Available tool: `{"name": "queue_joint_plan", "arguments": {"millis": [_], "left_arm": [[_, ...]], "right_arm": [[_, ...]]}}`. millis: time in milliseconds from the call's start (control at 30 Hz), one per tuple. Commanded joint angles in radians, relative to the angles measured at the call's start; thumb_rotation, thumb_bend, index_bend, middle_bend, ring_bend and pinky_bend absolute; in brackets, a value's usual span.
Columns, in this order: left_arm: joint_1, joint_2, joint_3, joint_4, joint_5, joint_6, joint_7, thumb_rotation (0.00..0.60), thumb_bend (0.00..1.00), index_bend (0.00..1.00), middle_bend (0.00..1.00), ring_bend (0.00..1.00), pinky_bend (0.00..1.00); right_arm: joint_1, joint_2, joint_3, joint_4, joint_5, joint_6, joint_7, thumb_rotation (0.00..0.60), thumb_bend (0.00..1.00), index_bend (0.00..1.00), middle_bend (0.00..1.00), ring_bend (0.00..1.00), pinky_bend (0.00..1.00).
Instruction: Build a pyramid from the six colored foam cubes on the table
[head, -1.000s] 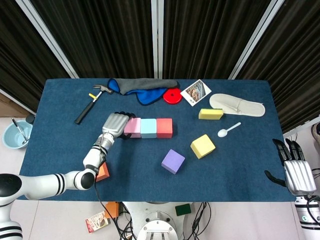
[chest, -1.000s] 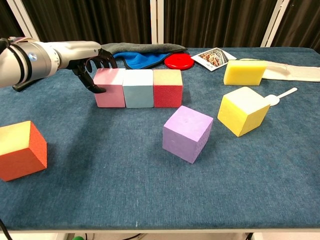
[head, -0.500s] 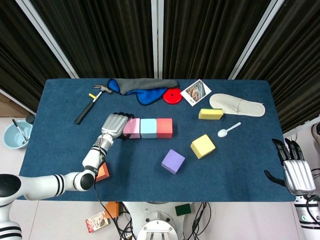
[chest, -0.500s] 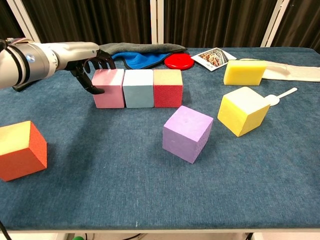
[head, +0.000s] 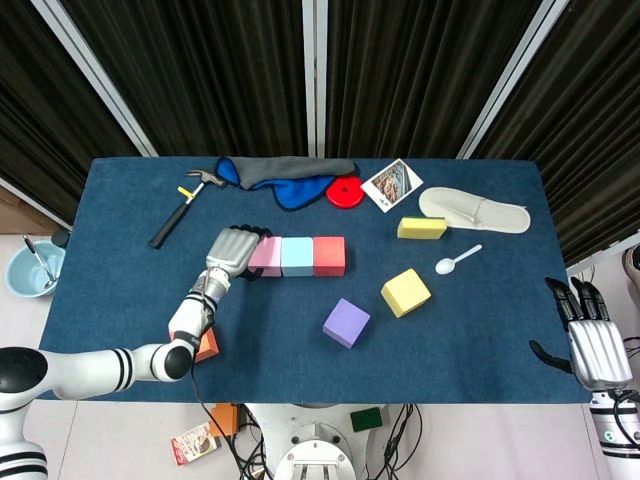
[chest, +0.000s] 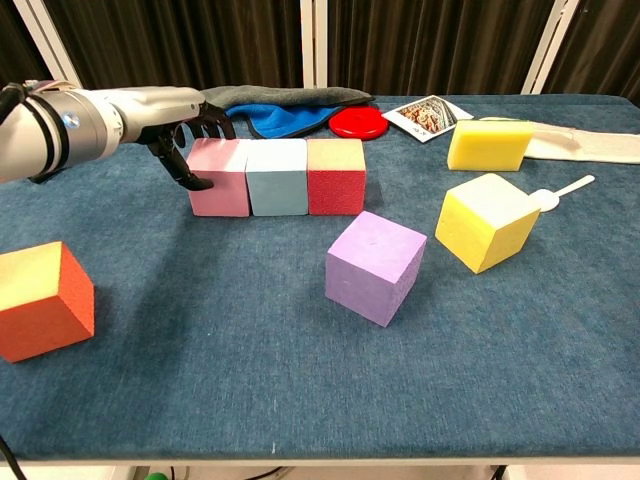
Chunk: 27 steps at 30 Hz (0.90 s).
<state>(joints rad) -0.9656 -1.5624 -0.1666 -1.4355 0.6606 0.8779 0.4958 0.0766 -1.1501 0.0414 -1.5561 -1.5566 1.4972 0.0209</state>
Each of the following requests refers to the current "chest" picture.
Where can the white-bordered photo card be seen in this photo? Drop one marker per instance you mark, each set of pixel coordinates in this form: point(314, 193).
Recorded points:
point(425, 117)

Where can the purple foam cube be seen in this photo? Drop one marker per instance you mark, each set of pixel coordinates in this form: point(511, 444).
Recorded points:
point(365, 280)

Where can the grey and blue cloth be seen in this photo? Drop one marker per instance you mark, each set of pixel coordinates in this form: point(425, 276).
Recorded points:
point(300, 107)

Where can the white folded towel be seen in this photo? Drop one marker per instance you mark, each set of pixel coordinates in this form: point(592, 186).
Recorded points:
point(590, 147)

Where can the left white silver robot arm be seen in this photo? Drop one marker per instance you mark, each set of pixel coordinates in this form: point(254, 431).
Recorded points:
point(35, 140)

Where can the black pleated curtain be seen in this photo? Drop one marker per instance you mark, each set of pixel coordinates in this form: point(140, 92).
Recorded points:
point(425, 45)
point(175, 40)
point(605, 45)
point(15, 50)

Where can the white screen frame post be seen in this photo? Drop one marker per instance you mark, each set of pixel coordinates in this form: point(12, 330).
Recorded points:
point(314, 45)
point(550, 50)
point(50, 50)

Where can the light blue foam cube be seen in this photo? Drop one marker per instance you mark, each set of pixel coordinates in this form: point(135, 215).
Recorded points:
point(277, 192)

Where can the pink foam cube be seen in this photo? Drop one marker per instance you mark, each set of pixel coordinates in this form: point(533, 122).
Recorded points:
point(220, 197)

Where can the yellow sponge block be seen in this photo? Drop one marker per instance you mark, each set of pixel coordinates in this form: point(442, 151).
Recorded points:
point(485, 150)

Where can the yellow foam cube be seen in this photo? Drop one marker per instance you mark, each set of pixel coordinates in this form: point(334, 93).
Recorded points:
point(475, 230)

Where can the red foam cube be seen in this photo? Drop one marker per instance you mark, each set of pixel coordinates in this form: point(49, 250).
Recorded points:
point(337, 192)

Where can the orange foam cube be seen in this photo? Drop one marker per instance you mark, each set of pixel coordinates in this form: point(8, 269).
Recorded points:
point(40, 320)

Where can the green round object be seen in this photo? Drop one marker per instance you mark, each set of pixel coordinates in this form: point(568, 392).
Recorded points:
point(158, 476)

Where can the blue table cloth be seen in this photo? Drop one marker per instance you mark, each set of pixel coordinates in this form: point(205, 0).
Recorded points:
point(250, 350)

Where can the red plastic disc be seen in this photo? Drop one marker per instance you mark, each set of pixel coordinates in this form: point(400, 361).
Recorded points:
point(357, 124)

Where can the white plastic spoon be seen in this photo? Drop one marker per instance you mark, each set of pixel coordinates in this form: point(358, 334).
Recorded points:
point(547, 200)

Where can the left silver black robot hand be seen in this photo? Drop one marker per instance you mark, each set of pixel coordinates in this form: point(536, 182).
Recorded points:
point(160, 107)

